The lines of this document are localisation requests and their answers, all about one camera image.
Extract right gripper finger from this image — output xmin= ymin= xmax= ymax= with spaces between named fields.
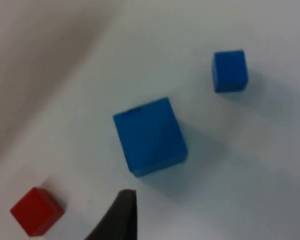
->
xmin=84 ymin=189 xmax=139 ymax=240

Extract small red cube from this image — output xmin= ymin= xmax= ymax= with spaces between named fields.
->
xmin=9 ymin=186 xmax=66 ymax=237

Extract small blue cube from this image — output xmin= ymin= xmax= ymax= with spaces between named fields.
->
xmin=211 ymin=49 xmax=249 ymax=94

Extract large blue cube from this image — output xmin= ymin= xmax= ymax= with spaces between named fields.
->
xmin=112 ymin=96 xmax=189 ymax=179

